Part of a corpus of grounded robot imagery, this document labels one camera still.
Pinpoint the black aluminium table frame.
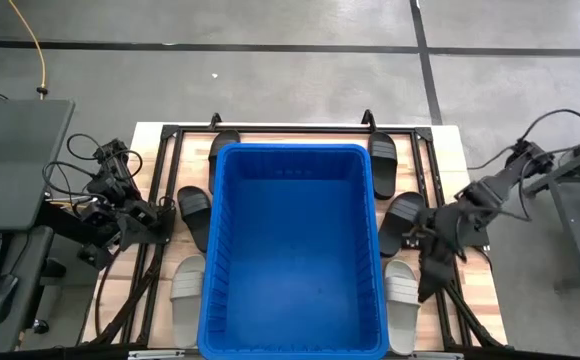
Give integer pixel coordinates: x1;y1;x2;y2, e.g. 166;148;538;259
82;109;509;351

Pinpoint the silver metal bracket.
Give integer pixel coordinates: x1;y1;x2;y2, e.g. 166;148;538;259
407;351;466;360
127;349;187;360

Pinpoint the black computer mouse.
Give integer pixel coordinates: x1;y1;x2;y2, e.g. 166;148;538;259
0;273;20;327

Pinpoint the dark grey desk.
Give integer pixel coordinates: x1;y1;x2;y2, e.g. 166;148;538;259
0;223;69;354

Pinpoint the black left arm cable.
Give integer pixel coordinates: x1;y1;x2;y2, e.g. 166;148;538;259
42;132;144;211

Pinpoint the dark grey metal stand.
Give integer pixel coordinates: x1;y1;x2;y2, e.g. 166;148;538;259
522;124;580;292

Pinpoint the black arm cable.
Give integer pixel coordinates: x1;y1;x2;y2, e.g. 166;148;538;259
467;108;580;221
42;132;144;211

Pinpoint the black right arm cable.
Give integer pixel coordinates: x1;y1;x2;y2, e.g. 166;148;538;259
467;108;580;221

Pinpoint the black slide sandal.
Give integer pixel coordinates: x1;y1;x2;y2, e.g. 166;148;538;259
367;130;400;201
176;185;214;254
207;128;242;195
378;191;427;259

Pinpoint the yellow cable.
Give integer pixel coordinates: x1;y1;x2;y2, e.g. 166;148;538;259
7;0;50;100

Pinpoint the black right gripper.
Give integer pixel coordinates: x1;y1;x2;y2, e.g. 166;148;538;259
400;197;474;304

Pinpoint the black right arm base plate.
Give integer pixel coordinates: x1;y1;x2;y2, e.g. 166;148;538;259
462;227;491;249

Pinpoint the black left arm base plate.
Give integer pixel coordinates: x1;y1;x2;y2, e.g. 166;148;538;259
119;207;177;246

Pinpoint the grey slide sandal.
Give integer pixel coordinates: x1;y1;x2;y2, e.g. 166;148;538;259
383;258;422;357
169;254;207;350

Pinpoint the thick black power cable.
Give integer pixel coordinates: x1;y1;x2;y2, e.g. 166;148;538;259
93;244;121;336

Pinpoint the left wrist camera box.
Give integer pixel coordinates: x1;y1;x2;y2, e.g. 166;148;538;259
129;198;160;227

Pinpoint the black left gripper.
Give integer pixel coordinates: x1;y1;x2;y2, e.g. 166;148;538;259
80;197;144;253

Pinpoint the large blue plastic bin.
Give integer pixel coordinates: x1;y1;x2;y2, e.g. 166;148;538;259
197;142;390;360

